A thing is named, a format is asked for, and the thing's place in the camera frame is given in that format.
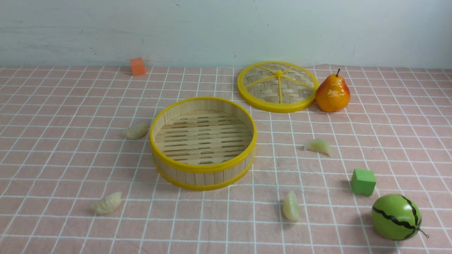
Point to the green striped toy watermelon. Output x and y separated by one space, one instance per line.
396 217

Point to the orange foam cube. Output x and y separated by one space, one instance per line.
137 66

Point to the white dumpling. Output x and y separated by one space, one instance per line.
108 204
137 131

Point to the pale green dumpling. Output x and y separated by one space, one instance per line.
319 145
290 207

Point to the green foam cube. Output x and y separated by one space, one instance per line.
363 182

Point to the pink checkered tablecloth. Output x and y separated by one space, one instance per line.
62 150

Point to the woven steamer lid yellow rim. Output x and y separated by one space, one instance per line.
277 87

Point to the bamboo steamer tray yellow rim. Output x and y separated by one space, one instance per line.
203 143

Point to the orange yellow toy pear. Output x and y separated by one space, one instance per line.
333 94

